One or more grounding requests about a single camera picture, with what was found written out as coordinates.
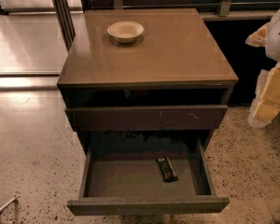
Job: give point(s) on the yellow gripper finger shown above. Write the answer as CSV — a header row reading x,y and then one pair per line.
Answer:
x,y
258,38
266,105

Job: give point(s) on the black rxbar chocolate bar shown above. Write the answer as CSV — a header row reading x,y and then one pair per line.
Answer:
x,y
167,170

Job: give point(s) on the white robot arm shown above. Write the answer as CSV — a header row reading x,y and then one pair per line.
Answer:
x,y
272,46

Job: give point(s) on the brown drawer cabinet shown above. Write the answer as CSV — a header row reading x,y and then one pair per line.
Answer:
x,y
175,61

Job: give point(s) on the open middle drawer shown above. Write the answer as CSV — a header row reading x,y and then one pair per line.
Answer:
x,y
124,179

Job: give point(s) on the closed top drawer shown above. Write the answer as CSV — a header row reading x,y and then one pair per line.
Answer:
x,y
146,118

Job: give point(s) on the dark shelf ledge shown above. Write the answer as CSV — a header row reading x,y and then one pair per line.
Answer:
x,y
239,15

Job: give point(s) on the white ceramic bowl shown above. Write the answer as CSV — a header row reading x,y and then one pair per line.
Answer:
x,y
125,31

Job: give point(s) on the metal railing post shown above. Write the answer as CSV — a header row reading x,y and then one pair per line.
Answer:
x,y
65,21

